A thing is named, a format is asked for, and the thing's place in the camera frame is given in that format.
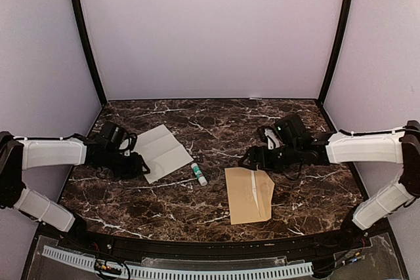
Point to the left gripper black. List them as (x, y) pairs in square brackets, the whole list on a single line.
[(134, 168)]

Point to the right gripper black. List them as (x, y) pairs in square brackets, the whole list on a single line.
[(264, 164)]

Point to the grey paper sheet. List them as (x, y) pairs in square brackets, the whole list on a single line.
[(161, 152)]

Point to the cream decorated letter paper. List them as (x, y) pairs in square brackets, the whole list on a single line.
[(256, 194)]

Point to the brown paper envelope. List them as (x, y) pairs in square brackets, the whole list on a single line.
[(240, 198)]

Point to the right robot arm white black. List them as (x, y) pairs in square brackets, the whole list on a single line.
[(399, 146)]

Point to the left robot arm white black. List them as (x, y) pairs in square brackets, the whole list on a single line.
[(19, 154)]

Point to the green white glue stick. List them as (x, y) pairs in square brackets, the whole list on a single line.
[(199, 175)]

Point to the black front table rail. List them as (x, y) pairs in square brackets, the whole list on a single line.
[(203, 244)]

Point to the white slotted cable duct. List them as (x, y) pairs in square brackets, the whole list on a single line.
[(158, 268)]

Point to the black frame post left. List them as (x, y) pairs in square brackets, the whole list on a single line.
[(88, 52)]

